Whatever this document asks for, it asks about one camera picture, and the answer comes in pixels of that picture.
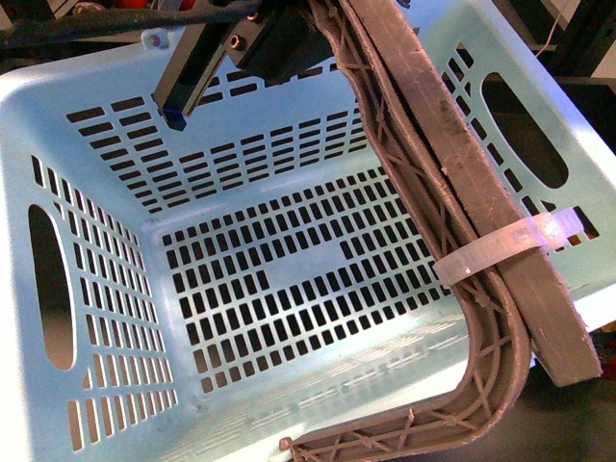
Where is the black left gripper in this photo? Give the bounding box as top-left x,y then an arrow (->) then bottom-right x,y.
152,1 -> 332,131

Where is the light blue plastic basket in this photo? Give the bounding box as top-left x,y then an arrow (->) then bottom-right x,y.
1,1 -> 615,461

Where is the white zip tie right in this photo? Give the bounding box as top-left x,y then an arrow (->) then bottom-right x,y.
434,208 -> 583,287

